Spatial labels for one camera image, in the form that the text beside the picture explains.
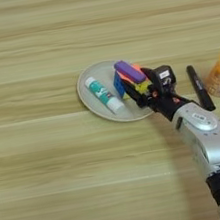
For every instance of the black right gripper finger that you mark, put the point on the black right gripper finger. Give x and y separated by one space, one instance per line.
150 75
134 94

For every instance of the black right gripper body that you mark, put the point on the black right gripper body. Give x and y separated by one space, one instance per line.
168 105

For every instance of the multicoloured puzzle cube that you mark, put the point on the multicoloured puzzle cube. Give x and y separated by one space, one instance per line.
120 86

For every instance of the purple rectangular block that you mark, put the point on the purple rectangular block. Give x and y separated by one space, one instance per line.
129 71

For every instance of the teal and white glue stick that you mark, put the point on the teal and white glue stick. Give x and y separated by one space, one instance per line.
102 93

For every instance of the round grey plate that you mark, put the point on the round grey plate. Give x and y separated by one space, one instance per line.
88 100

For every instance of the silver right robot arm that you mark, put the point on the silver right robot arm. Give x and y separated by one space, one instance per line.
212 145

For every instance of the black box with white label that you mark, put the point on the black box with white label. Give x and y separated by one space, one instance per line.
165 82

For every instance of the black marker pen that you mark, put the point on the black marker pen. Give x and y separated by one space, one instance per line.
199 87

